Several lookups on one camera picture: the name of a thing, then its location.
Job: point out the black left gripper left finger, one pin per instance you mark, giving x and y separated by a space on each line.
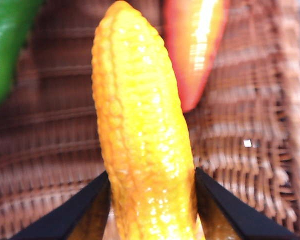
65 220

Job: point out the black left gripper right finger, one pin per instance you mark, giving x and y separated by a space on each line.
230 215

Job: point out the yellow corn cob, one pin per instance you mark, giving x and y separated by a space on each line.
140 112

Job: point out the brown woven wicker basket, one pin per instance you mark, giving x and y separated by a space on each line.
252 125

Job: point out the orange carrot with green leaves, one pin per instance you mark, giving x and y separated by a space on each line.
190 50

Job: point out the green pepper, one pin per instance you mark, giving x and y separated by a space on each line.
5 50

